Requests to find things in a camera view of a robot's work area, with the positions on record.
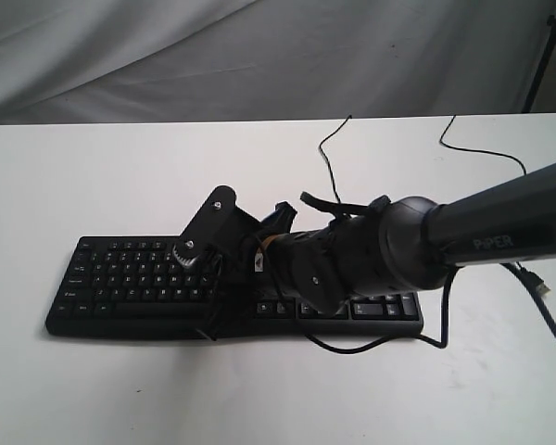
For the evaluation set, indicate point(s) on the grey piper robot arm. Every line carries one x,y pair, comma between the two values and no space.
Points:
370,261

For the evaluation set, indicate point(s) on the black acer keyboard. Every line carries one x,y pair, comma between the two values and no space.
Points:
132,288

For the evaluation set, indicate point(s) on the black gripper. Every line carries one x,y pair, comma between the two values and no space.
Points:
269,259

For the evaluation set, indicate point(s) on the grey backdrop cloth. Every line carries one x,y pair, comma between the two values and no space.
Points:
155,61

